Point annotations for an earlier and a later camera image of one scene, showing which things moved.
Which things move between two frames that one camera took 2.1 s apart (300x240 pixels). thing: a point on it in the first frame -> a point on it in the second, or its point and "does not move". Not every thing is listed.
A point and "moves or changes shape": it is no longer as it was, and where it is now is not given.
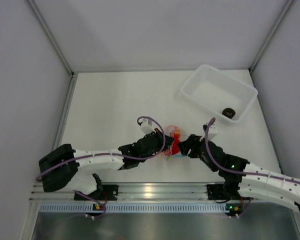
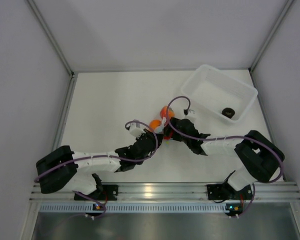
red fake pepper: x=175 y=148 -> x=171 y=135
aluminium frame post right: x=288 y=5 does not move
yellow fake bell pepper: x=177 y=130 moves or changes shape
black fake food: x=230 y=112 does not move
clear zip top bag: x=174 y=153 -> x=161 y=126
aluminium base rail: x=123 y=192 does not move
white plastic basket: x=215 y=90 does not move
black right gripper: x=185 y=146 -> x=173 y=122
